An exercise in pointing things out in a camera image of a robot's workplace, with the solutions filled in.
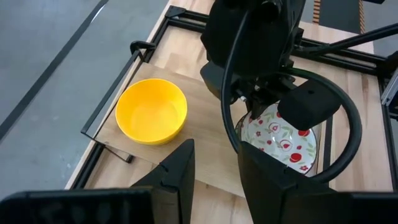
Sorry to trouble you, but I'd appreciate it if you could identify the white red floral bowl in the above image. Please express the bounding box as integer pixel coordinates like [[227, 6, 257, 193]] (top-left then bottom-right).
[[234, 102, 319, 179]]

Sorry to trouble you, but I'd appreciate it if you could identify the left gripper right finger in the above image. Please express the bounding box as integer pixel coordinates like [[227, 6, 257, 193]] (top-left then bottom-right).
[[237, 141, 340, 224]]

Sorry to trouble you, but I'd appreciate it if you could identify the dark orange-striped object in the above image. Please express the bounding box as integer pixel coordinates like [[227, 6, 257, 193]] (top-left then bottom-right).
[[312, 0, 366, 34]]

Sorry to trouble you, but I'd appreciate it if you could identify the yellow plastic mini bowl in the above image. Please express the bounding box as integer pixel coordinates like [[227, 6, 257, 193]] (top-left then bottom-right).
[[114, 78, 188, 146]]

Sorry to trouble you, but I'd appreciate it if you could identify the black aluminium table frame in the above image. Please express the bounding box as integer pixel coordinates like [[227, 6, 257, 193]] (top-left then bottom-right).
[[69, 5, 398, 191]]

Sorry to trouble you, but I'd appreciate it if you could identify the right wrist camera housing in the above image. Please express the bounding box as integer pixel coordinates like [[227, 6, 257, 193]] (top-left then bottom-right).
[[277, 78, 342, 132]]

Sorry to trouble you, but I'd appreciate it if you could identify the wooden shelf riser metal frame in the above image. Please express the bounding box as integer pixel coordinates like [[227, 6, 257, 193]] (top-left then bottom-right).
[[80, 40, 334, 198]]

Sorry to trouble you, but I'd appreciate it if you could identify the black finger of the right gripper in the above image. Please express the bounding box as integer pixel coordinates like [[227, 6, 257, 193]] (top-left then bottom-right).
[[247, 95, 266, 121]]

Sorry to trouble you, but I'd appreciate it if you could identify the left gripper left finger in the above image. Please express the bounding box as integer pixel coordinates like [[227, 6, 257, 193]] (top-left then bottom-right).
[[130, 138, 196, 224]]

